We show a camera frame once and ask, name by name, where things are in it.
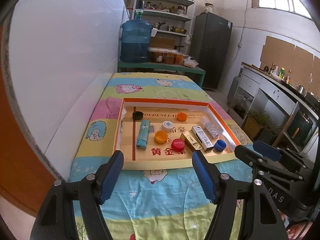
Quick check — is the blue bottle cap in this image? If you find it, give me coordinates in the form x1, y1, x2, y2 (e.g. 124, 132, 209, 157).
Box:
214, 139, 227, 152

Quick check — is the Hello Kitty silver case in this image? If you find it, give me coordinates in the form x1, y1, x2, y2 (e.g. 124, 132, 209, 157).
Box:
192, 126, 214, 151

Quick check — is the gold rectangular box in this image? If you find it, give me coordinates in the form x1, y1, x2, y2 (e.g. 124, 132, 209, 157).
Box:
180, 131, 202, 152

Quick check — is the red bottle cap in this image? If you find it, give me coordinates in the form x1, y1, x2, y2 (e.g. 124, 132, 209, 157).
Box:
171, 138, 185, 152

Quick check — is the orange bottle cap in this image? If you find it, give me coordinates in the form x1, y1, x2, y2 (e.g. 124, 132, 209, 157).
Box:
177, 112, 188, 121
154, 130, 168, 144

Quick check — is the white QR code cap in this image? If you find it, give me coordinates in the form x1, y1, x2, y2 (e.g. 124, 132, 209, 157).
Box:
162, 120, 174, 132

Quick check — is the teal patterned case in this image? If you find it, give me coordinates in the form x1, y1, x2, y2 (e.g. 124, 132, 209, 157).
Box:
136, 120, 150, 150

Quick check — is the black bottle cap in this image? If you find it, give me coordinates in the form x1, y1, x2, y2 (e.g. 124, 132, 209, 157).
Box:
132, 111, 144, 120

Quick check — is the person's right hand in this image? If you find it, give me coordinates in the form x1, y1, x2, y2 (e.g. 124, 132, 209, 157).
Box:
279, 211, 312, 239

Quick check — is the potted green plant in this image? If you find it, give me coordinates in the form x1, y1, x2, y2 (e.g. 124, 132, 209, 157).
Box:
243, 111, 273, 141

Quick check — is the white kitchen counter cabinet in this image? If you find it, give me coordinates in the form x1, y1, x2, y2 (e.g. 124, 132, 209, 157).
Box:
227, 63, 319, 161

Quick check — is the orange wooden door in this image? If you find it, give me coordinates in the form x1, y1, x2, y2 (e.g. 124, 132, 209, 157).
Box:
0, 27, 66, 218

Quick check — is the colourful cartoon bed sheet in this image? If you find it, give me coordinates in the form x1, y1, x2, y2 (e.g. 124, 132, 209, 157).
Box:
69, 73, 252, 239

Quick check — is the green low table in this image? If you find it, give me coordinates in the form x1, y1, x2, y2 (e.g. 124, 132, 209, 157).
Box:
118, 61, 206, 87

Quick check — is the orange rimmed cardboard tray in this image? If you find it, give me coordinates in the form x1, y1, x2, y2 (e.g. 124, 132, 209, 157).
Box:
113, 98, 240, 170

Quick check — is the dark refrigerator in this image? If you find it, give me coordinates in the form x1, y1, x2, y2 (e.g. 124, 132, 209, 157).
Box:
189, 12, 233, 90

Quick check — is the brown cardboard box on shelf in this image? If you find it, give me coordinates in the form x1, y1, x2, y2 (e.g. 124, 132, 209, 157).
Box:
150, 37, 175, 49

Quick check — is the white storage shelf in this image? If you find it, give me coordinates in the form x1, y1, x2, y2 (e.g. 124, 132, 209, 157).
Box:
131, 0, 196, 54

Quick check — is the blue water jug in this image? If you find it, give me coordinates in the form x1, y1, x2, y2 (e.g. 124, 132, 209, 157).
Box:
120, 9, 153, 63

